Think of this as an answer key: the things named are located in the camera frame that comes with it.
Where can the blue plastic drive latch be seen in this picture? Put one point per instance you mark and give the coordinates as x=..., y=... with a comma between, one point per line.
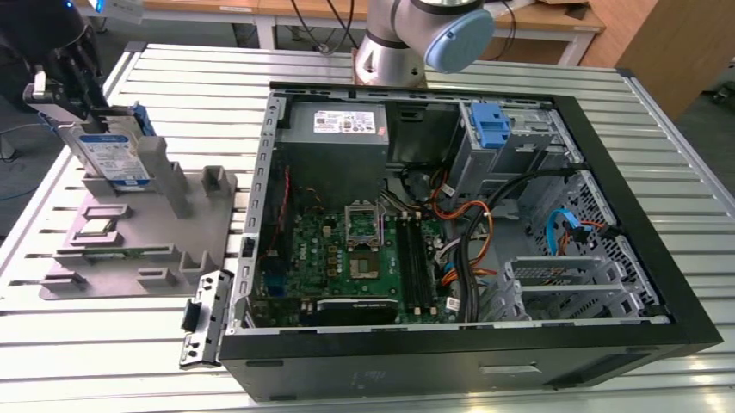
x=488, y=125

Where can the hard disk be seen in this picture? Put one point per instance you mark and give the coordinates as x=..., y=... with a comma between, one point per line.
x=109, y=159

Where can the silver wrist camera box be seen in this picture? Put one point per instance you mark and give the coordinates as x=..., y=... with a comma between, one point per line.
x=125, y=10

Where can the metal optical drive cage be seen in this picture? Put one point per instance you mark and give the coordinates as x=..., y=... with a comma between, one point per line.
x=482, y=168

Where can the wooden top desk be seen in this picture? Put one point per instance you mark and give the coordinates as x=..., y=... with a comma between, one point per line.
x=195, y=5

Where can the grey parts rack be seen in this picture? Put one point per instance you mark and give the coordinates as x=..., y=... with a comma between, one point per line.
x=145, y=241

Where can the metal card retention bracket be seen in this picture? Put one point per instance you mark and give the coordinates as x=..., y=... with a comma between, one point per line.
x=209, y=318

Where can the wooden cabinet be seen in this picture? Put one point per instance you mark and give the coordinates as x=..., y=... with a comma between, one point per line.
x=678, y=51

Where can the green RAM stick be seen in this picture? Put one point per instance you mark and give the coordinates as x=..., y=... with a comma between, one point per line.
x=112, y=254

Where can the black open PC case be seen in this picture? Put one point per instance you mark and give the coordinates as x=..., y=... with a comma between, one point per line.
x=459, y=348

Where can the green motherboard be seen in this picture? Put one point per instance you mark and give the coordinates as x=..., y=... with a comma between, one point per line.
x=309, y=258

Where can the grey power supply unit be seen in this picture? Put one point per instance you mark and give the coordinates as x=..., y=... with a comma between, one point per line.
x=332, y=163

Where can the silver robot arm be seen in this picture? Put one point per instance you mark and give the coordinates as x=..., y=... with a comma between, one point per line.
x=390, y=56

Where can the black graphics card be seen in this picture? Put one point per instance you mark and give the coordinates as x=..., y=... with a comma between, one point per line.
x=356, y=307

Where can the black office chair base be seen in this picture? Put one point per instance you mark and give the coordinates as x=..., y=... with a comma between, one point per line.
x=724, y=92

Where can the black RAM slot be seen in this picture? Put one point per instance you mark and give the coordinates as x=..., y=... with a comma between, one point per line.
x=415, y=262
x=407, y=262
x=423, y=262

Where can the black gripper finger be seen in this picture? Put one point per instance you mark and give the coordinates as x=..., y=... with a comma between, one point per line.
x=95, y=86

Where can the metal disk bay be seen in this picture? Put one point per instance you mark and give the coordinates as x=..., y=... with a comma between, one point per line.
x=568, y=289

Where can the CPU socket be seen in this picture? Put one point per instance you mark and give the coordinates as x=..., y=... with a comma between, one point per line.
x=366, y=264

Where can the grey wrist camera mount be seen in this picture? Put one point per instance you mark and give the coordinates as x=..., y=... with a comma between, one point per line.
x=43, y=101

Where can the silver CPU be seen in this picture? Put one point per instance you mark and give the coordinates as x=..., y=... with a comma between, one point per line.
x=99, y=227

